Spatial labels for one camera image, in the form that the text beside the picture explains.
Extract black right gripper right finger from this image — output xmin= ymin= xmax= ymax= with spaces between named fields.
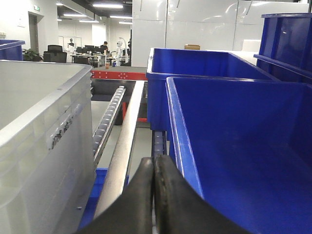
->
xmin=154 ymin=155 xmax=249 ymax=234

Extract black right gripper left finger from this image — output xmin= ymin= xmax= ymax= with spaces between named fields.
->
xmin=76 ymin=157 xmax=154 ymax=234

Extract white plastic tote bin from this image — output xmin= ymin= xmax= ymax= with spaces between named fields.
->
xmin=0 ymin=60 xmax=95 ymax=234

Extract near blue plastic bin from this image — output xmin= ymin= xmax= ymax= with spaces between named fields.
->
xmin=166 ymin=77 xmax=312 ymax=234

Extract blue plastic bin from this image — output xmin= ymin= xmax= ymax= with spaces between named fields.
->
xmin=166 ymin=77 xmax=312 ymax=234
xmin=146 ymin=48 xmax=276 ymax=131

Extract red shelf beam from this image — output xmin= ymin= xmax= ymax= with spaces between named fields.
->
xmin=91 ymin=70 xmax=148 ymax=80

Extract far blue plastic bin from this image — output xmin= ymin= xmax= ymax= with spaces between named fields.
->
xmin=146 ymin=48 xmax=276 ymax=131

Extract stacked blue bin right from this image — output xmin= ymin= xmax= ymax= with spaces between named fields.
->
xmin=254 ymin=13 xmax=312 ymax=84

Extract blue bin far left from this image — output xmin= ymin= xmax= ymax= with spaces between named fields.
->
xmin=0 ymin=39 xmax=25 ymax=61

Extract grey roller conveyor track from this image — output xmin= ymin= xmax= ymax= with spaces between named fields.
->
xmin=93 ymin=86 xmax=126 ymax=168

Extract cardboard box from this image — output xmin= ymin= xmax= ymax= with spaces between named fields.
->
xmin=184 ymin=44 xmax=200 ymax=50

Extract white humanoid robot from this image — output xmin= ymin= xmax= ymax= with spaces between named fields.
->
xmin=116 ymin=37 xmax=124 ymax=66

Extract seated person in black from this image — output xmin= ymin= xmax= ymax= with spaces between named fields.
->
xmin=100 ymin=41 xmax=108 ymax=54

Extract black office chair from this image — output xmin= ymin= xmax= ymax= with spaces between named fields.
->
xmin=43 ymin=44 xmax=67 ymax=63

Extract white shelf divider rail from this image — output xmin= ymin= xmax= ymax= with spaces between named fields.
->
xmin=94 ymin=80 xmax=145 ymax=218

